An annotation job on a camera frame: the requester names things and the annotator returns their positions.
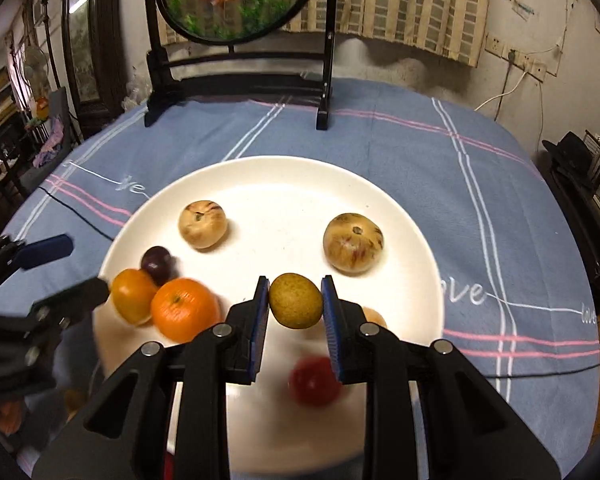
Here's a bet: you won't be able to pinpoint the thin black cable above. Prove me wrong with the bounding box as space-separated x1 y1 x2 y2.
480 360 600 380
37 185 117 242

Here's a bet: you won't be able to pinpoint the blue striped tablecloth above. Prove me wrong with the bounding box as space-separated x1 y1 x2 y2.
0 77 600 480

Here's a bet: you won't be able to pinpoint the pale striped round fruit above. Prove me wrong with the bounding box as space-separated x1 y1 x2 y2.
178 200 229 250

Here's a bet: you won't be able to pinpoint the clear plastic bag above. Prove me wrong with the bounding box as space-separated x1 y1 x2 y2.
122 77 148 111

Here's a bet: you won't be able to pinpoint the purple cloth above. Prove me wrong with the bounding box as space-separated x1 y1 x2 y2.
32 117 66 168

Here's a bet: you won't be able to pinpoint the yellow-brown longan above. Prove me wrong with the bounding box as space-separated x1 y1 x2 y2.
269 273 325 330

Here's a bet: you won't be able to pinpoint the white standing fan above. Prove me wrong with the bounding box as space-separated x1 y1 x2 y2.
20 45 48 86

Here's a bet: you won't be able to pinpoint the white wall sockets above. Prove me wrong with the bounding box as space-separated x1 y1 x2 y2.
482 32 548 81

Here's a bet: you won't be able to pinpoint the white oval plate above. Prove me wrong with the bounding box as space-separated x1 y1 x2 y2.
92 156 448 476

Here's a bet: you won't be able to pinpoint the white power cable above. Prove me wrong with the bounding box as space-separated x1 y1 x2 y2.
472 55 531 113

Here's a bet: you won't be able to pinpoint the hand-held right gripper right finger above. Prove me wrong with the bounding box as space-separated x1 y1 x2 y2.
321 275 563 480

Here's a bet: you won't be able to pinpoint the dark wood framed painting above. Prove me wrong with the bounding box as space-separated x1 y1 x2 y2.
60 0 131 126

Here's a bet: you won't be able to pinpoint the yellow-orange round fruit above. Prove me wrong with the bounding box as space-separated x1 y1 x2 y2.
110 268 160 326

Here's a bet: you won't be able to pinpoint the beige striped curtain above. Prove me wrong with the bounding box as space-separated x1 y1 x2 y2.
157 0 493 68

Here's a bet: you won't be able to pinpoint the large orange mandarin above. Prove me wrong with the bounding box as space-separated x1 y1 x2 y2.
150 277 222 343

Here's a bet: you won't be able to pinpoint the black framed goldfish table screen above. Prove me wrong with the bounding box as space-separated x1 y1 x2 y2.
142 0 338 131

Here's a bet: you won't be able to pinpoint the red cherry tomato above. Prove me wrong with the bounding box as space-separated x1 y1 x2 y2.
287 356 343 407

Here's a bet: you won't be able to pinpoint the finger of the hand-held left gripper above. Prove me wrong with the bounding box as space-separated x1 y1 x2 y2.
0 277 111 368
0 234 75 306

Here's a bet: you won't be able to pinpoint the black chair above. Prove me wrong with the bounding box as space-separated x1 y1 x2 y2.
27 87 81 161

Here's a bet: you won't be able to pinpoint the dark pole stand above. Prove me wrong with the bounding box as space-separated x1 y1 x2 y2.
40 0 61 91

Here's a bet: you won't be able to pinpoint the large pale yellow fruit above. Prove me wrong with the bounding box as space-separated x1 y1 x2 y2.
323 213 384 275

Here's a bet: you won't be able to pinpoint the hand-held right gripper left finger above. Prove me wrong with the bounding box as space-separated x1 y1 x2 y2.
32 275 272 480

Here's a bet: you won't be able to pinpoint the black hat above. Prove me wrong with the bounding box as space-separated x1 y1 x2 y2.
540 131 600 176

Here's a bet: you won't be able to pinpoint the small dark plum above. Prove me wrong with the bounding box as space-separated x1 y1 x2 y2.
140 246 175 286

